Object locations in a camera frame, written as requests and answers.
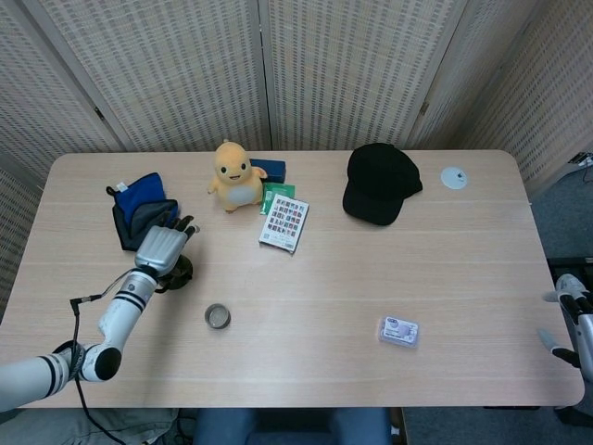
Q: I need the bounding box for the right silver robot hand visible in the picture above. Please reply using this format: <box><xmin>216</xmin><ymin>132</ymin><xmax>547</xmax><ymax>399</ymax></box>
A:
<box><xmin>536</xmin><ymin>290</ymin><xmax>593</xmax><ymax>372</ymax></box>

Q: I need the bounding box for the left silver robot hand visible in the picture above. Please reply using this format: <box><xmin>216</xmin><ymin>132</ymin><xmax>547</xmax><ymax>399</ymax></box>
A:
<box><xmin>132</xmin><ymin>214</ymin><xmax>201</xmax><ymax>278</ymax></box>

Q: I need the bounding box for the black teapot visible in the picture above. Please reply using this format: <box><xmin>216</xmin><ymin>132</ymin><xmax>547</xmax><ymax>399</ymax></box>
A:
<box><xmin>157</xmin><ymin>252</ymin><xmax>195</xmax><ymax>294</ymax></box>

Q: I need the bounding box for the dark green ceramic cup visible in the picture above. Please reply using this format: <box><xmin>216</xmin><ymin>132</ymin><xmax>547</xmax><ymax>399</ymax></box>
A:
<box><xmin>204</xmin><ymin>303</ymin><xmax>233</xmax><ymax>331</ymax></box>

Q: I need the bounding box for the blue grey folded cloth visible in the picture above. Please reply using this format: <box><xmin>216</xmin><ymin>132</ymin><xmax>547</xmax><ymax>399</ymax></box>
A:
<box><xmin>105</xmin><ymin>172</ymin><xmax>181</xmax><ymax>253</ymax></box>

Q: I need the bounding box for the black furniture base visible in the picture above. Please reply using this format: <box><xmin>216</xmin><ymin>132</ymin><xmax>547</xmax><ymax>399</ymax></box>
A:
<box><xmin>546</xmin><ymin>256</ymin><xmax>593</xmax><ymax>279</ymax></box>

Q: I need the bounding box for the yellow plush toy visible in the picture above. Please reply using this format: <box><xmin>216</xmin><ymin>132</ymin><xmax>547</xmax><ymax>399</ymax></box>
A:
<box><xmin>206</xmin><ymin>139</ymin><xmax>269</xmax><ymax>214</ymax></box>

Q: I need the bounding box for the white box with picture grid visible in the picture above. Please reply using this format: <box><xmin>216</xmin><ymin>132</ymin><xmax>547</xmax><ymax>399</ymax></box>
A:
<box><xmin>258</xmin><ymin>193</ymin><xmax>310</xmax><ymax>254</ymax></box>

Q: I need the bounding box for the dark blue box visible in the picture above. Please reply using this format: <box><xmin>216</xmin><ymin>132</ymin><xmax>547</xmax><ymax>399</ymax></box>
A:
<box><xmin>249</xmin><ymin>158</ymin><xmax>287</xmax><ymax>184</ymax></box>

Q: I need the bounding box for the woven folding screen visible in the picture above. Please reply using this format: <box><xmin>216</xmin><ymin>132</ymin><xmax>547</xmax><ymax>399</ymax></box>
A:
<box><xmin>0</xmin><ymin>0</ymin><xmax>593</xmax><ymax>321</ymax></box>

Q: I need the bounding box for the purple clear plastic box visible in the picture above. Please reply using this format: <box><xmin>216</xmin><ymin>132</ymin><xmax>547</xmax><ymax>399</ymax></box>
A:
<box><xmin>377</xmin><ymin>315</ymin><xmax>422</xmax><ymax>349</ymax></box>

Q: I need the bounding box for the khaki cloth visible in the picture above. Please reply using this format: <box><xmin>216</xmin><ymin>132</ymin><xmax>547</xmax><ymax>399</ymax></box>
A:
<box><xmin>0</xmin><ymin>407</ymin><xmax>180</xmax><ymax>445</ymax></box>

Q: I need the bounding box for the blue seat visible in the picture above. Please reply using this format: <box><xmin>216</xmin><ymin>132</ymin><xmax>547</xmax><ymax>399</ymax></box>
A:
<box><xmin>192</xmin><ymin>407</ymin><xmax>393</xmax><ymax>445</ymax></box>

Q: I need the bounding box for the black cap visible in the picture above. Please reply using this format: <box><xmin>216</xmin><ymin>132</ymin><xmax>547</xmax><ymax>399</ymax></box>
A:
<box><xmin>342</xmin><ymin>142</ymin><xmax>423</xmax><ymax>227</ymax></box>

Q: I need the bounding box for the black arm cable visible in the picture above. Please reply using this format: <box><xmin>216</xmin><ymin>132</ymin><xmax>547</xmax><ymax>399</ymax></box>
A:
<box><xmin>55</xmin><ymin>277</ymin><xmax>135</xmax><ymax>445</ymax></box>

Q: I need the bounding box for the round grey cable grommet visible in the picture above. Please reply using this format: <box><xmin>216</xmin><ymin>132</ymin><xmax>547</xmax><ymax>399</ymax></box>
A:
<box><xmin>439</xmin><ymin>166</ymin><xmax>469</xmax><ymax>190</ymax></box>

